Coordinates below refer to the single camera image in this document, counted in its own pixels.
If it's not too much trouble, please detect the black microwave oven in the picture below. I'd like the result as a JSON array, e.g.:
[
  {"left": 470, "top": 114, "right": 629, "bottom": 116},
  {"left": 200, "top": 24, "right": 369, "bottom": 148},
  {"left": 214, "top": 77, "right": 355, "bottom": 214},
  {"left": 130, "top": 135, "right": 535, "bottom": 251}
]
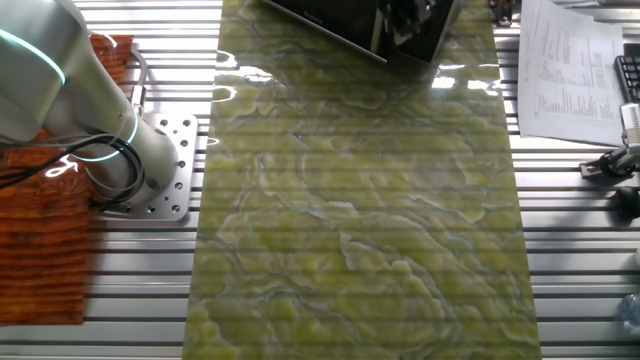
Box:
[{"left": 385, "top": 0, "right": 464, "bottom": 65}]

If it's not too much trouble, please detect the grey hose with metal connector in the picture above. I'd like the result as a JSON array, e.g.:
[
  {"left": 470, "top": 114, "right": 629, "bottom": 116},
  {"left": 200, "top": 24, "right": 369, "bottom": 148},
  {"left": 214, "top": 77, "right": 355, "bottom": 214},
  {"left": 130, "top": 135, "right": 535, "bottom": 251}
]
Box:
[{"left": 128, "top": 43, "right": 150, "bottom": 118}]

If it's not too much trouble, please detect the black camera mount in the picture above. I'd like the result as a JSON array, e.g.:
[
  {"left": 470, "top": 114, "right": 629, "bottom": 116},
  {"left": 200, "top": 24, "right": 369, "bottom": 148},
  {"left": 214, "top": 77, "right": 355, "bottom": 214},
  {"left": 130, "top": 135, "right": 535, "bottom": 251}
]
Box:
[{"left": 579, "top": 146, "right": 640, "bottom": 181}]

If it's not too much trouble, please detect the white printed paper sheet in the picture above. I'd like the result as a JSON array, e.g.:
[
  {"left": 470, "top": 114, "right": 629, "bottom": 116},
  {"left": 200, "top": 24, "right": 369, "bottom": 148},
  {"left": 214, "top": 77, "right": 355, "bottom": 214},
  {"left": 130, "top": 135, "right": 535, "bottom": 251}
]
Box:
[{"left": 516, "top": 0, "right": 627, "bottom": 148}]

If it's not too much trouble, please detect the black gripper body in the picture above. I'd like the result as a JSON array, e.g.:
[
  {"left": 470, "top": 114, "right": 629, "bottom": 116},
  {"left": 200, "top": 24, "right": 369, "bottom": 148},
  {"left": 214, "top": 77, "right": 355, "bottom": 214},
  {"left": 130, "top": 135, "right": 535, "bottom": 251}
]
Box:
[{"left": 385, "top": 0, "right": 437, "bottom": 30}]

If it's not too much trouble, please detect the black cable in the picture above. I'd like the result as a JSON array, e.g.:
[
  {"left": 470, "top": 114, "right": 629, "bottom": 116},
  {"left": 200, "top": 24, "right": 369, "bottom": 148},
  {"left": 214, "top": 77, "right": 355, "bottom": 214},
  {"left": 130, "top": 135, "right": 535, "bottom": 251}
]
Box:
[{"left": 0, "top": 130, "right": 148, "bottom": 207}]

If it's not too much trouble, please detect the green marble pattern mat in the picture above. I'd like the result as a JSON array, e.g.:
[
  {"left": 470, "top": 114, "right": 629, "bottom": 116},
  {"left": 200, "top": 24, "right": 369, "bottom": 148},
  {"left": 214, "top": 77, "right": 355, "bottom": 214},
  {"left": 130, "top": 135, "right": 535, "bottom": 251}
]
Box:
[{"left": 180, "top": 0, "right": 544, "bottom": 360}]

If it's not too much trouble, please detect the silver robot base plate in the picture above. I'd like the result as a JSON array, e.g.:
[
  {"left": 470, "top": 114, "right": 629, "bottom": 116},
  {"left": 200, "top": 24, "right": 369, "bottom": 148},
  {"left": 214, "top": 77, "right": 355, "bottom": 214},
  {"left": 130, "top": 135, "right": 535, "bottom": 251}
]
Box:
[{"left": 97, "top": 112, "right": 200, "bottom": 223}]

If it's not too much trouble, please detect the black keyboard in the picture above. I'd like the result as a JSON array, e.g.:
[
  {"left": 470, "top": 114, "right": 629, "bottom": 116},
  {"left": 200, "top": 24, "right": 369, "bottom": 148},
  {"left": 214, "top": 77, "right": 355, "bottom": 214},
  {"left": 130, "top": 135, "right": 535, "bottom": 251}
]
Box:
[{"left": 613, "top": 42, "right": 640, "bottom": 105}]

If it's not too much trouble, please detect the clear plastic item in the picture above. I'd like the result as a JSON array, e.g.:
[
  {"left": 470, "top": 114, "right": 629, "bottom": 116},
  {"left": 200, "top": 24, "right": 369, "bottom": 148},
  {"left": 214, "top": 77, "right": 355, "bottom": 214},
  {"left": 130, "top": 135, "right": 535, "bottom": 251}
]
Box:
[{"left": 619, "top": 293, "right": 640, "bottom": 338}]

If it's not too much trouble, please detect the black red clamp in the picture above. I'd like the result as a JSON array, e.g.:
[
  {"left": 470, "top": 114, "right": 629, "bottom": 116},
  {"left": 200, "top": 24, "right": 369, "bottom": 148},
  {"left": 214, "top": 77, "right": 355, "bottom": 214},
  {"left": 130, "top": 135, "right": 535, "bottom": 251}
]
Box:
[{"left": 489, "top": 0, "right": 517, "bottom": 28}]

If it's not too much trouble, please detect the black box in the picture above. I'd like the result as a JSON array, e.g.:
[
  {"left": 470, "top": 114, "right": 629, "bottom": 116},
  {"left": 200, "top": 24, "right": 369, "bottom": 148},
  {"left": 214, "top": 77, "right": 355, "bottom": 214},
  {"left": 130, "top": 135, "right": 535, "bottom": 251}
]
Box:
[{"left": 258, "top": 0, "right": 389, "bottom": 65}]

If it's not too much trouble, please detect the black round knob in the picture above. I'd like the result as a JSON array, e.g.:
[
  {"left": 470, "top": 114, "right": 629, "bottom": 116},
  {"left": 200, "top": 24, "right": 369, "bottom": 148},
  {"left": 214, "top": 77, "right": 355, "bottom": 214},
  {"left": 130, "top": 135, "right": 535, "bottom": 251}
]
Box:
[{"left": 608, "top": 186, "right": 640, "bottom": 223}]

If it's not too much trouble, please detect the orange wood pattern mat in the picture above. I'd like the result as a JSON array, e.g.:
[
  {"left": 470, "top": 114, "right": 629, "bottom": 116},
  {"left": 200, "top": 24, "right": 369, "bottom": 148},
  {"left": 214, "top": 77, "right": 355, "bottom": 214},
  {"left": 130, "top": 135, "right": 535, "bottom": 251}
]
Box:
[{"left": 0, "top": 33, "right": 136, "bottom": 327}]

